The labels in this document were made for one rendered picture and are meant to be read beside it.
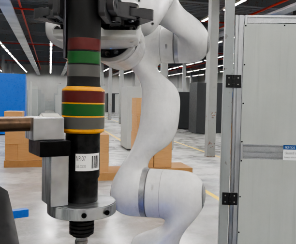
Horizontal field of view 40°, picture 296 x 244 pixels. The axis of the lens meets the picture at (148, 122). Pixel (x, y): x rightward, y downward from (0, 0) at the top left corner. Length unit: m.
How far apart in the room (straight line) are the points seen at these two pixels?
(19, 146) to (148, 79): 8.63
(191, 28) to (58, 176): 0.70
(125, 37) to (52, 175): 0.18
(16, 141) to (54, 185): 9.20
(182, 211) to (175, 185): 0.06
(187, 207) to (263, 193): 1.36
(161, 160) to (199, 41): 7.66
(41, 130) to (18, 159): 9.25
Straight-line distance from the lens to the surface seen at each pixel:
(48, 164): 0.41
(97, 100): 0.41
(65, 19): 0.43
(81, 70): 0.41
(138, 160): 1.00
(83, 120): 0.40
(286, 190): 2.33
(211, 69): 11.51
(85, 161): 0.41
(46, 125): 0.40
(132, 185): 0.99
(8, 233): 0.53
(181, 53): 1.06
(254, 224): 2.34
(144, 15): 0.47
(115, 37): 0.48
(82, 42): 0.41
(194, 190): 0.98
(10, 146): 9.66
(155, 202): 0.98
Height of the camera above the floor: 1.54
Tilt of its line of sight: 3 degrees down
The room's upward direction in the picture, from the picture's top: 1 degrees clockwise
